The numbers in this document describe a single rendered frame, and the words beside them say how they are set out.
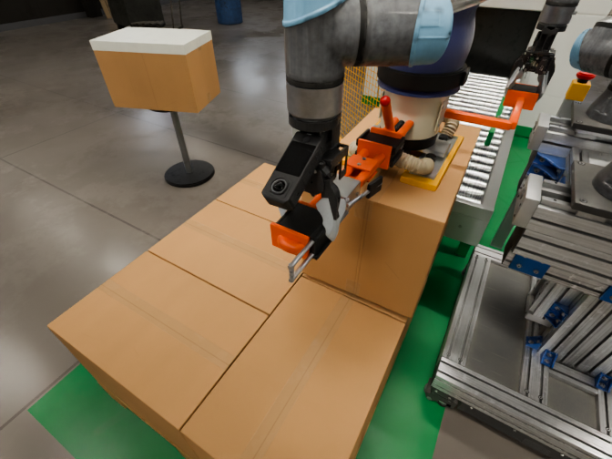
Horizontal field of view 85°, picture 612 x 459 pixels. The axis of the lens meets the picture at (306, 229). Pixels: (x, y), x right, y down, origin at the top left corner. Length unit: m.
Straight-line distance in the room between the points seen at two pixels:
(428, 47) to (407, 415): 1.42
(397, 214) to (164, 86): 1.88
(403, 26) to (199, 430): 0.95
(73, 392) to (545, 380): 1.93
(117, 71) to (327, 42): 2.22
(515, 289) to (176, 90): 2.21
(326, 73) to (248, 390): 0.84
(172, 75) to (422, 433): 2.28
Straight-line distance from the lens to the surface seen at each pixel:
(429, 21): 0.46
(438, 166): 1.03
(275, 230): 0.56
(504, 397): 1.53
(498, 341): 1.68
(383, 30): 0.44
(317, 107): 0.45
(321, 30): 0.42
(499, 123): 1.07
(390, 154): 0.80
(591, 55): 1.49
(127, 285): 1.37
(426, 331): 1.84
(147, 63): 2.44
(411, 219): 0.88
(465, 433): 1.68
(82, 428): 1.80
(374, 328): 1.13
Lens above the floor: 1.48
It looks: 41 degrees down
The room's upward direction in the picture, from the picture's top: straight up
